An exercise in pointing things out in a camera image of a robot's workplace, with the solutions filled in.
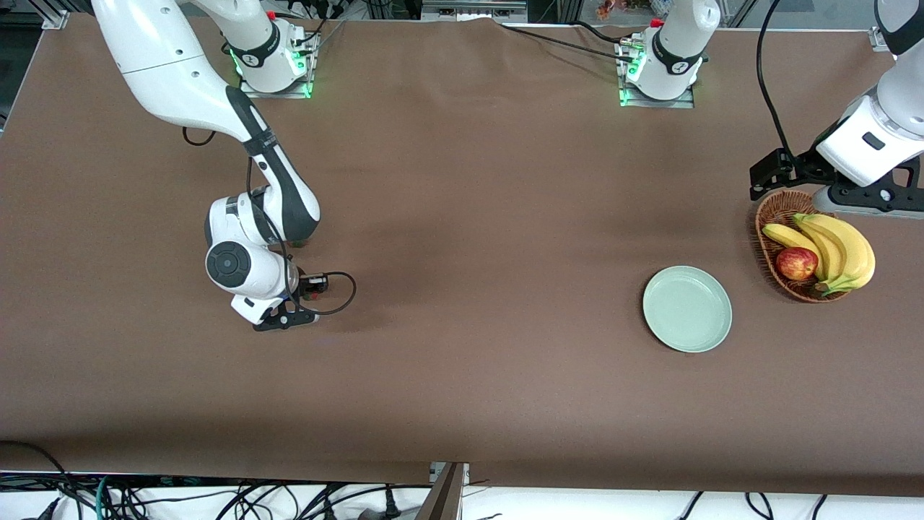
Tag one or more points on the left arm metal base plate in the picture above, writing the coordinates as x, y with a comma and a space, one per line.
664, 104

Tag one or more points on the aluminium corner bracket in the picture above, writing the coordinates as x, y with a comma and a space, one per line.
882, 37

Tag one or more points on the red apple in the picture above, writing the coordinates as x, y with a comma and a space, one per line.
796, 263

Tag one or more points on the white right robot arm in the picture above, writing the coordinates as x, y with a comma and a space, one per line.
180, 65

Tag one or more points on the aluminium frame profile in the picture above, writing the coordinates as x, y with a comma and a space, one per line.
54, 16

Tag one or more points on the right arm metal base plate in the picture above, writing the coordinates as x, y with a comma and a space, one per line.
274, 94

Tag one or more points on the aluminium table post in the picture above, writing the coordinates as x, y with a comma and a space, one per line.
444, 498

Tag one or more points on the yellow banana bunch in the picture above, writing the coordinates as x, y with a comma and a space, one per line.
852, 253

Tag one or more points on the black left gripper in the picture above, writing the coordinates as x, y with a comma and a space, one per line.
806, 165

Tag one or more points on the grey background device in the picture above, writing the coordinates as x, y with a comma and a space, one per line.
473, 11

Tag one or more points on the brown table cover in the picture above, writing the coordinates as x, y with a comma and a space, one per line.
462, 375

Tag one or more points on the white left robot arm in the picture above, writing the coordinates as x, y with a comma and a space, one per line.
678, 43

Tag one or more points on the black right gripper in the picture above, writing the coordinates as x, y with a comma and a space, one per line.
304, 282

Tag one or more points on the pale green round plate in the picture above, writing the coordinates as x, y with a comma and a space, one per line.
687, 309

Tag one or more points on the brown wicker basket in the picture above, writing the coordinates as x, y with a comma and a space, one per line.
783, 206

